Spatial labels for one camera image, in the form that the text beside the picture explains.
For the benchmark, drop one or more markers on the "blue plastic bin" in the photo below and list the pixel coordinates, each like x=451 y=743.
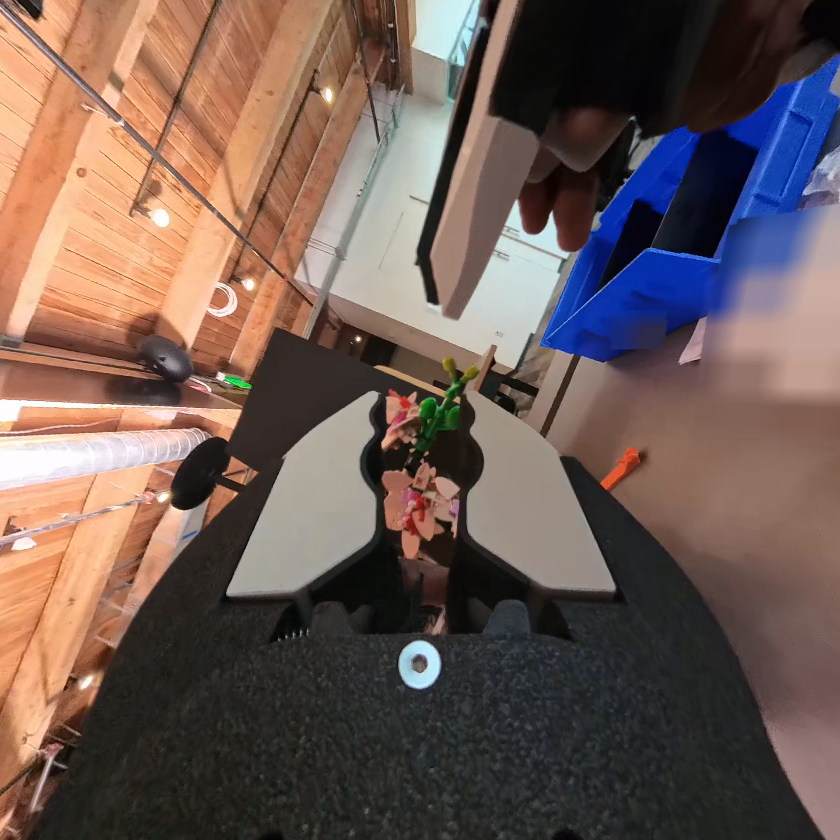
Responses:
x=656 y=295

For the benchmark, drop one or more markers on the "orange brick separator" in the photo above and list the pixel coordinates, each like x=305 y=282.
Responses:
x=620 y=469

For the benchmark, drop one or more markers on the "silver air duct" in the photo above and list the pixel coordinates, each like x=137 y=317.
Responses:
x=98 y=453

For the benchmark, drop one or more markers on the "grey desk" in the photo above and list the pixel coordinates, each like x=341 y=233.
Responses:
x=722 y=558

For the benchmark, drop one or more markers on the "black dome ceiling fixture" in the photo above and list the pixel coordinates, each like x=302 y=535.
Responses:
x=167 y=358

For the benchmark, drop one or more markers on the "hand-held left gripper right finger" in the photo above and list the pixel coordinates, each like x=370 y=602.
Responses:
x=525 y=518

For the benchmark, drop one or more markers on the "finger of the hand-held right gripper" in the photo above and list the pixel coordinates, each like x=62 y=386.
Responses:
x=479 y=216

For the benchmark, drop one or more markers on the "black backdrop board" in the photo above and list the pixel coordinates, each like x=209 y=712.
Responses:
x=295 y=394

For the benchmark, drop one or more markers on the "crumpled clear plastic bag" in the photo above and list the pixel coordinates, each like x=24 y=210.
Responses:
x=823 y=184

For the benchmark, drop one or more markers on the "toy brick orchid plant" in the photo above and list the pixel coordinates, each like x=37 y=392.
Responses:
x=433 y=420

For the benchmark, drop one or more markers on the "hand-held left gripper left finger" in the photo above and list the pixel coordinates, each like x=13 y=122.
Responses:
x=315 y=512

